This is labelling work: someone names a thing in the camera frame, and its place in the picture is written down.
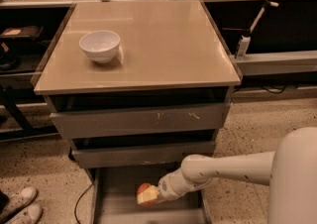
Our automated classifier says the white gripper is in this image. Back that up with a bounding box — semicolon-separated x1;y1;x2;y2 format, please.
137;172;182;205

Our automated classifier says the red apple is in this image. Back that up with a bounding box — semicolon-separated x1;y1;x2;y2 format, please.
136;182;158;208

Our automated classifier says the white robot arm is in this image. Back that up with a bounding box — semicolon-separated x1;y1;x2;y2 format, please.
137;127;317;224

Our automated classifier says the bottom grey drawer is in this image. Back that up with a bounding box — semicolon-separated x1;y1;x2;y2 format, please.
90;164;212;224

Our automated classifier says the grey drawer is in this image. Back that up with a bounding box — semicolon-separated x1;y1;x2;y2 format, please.
90;164;212;224
51;103;230;139
72;141;216;168

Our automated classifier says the middle grey drawer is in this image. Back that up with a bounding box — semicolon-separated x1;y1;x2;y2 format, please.
72;141;216;168

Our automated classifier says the top grey drawer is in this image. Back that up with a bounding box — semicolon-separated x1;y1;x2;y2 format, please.
51;103;230;139

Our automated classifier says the grey drawer cabinet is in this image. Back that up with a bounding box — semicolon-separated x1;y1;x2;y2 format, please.
31;0;243;224

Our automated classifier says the white sneaker lower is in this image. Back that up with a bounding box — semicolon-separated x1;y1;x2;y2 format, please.
5;203;43;224

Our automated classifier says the white sneaker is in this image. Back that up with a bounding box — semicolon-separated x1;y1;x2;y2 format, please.
5;203;43;224
0;186;38;224

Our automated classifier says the white sneaker upper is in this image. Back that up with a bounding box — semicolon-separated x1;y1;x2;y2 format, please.
0;186;38;224

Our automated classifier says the white ceramic bowl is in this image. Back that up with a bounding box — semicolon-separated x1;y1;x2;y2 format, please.
79;30;121;63

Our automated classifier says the white bottle with nozzle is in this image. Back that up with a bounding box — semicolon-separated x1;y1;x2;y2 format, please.
234;1;279;59

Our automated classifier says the dark flat box on shelf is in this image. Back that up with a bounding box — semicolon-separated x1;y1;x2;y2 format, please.
0;26;43;40

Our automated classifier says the black floor cable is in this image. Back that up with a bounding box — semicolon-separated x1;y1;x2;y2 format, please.
73;182;95;224

